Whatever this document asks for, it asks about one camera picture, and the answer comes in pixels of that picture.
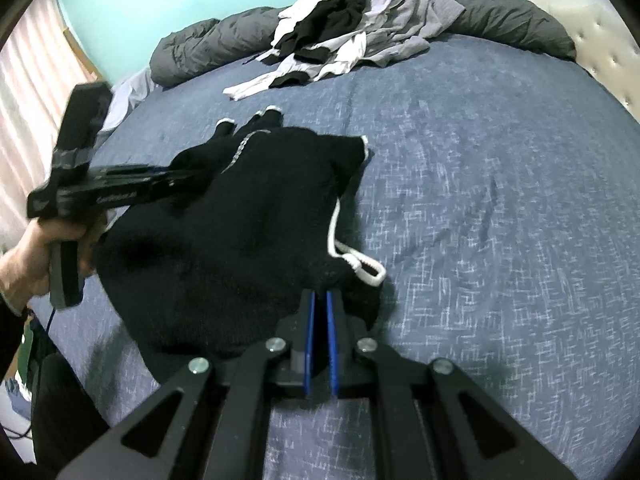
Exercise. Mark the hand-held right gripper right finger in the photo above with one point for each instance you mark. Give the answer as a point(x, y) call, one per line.
point(333, 340)

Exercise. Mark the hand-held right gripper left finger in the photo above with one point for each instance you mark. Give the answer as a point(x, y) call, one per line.
point(309, 332)

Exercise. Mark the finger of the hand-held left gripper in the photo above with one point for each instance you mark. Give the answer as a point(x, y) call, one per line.
point(175, 178)

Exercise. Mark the black sweater with white trim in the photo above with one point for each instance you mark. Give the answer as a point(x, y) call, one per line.
point(240, 220)

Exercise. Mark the person's left hand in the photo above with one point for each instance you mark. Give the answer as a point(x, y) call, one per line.
point(35, 250)

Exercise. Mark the pink curtain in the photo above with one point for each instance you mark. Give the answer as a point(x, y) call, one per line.
point(30, 85)

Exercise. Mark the pale lilac pillow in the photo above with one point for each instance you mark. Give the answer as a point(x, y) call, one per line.
point(132, 92)

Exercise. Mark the wooden furniture edge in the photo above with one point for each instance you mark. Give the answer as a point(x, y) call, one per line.
point(85, 57)

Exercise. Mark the white and black garment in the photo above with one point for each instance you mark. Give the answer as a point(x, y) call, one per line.
point(250, 87)

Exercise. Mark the dark grey duvet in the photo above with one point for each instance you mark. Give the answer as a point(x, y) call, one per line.
point(210, 45)

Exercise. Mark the blue bed cover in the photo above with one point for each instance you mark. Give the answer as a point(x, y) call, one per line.
point(500, 210)

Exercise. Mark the person's dark trouser leg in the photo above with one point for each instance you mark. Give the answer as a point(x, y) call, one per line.
point(65, 410)

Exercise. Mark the light grey garment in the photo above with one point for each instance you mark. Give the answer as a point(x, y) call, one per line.
point(420, 10)

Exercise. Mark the white tufted headboard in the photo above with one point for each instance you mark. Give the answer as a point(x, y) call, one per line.
point(610, 45)

